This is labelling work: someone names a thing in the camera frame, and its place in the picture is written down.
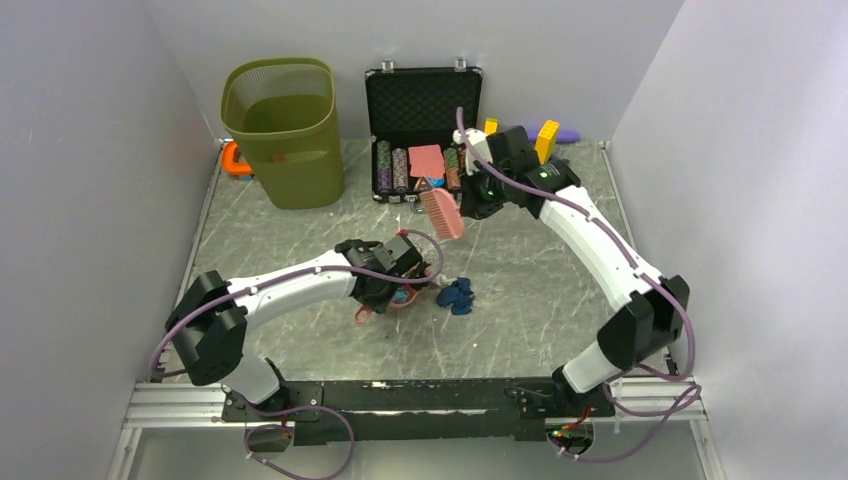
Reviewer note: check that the black poker chip case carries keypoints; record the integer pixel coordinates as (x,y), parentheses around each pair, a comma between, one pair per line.
(413,107)

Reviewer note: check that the yellow tall building block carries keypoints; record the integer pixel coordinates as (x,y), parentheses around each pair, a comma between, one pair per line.
(490,126)

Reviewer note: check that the building block assembly on baseplate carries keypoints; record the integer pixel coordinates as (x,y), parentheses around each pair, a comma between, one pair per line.
(545,152)

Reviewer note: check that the white paper scrap right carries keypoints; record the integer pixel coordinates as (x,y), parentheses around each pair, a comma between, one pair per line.
(440,281)

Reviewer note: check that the pink card stack in case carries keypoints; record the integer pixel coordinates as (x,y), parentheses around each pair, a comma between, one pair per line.
(426,161)

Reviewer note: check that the dark blue scrap pair right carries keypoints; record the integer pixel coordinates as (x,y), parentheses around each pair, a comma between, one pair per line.
(463,303)

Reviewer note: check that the dark blue scrap pair left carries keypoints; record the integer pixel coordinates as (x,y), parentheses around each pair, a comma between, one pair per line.
(448,296)

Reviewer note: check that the purple cylinder toy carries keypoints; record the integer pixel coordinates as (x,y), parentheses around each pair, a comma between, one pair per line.
(547,136)

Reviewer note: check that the dark blue scrap pair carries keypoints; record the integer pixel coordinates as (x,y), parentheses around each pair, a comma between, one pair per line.
(463,303)
(448,296)

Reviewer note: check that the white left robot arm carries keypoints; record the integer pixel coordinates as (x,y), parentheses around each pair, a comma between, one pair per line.
(208,327)

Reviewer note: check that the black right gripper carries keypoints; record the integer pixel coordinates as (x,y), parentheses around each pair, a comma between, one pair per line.
(471,205)

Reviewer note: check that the olive green mesh wastebasket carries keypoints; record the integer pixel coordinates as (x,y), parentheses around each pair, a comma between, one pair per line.
(287,105)

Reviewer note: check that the pink plastic hand brush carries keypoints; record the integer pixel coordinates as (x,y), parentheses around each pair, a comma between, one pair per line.
(443,213)

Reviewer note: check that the pink plastic dustpan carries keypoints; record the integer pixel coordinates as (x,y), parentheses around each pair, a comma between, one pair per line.
(402,298)

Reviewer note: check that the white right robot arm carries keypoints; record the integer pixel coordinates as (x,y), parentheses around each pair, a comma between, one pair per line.
(649,308)

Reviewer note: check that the orange plastic handle object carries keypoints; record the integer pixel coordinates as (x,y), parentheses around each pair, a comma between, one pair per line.
(233,163)

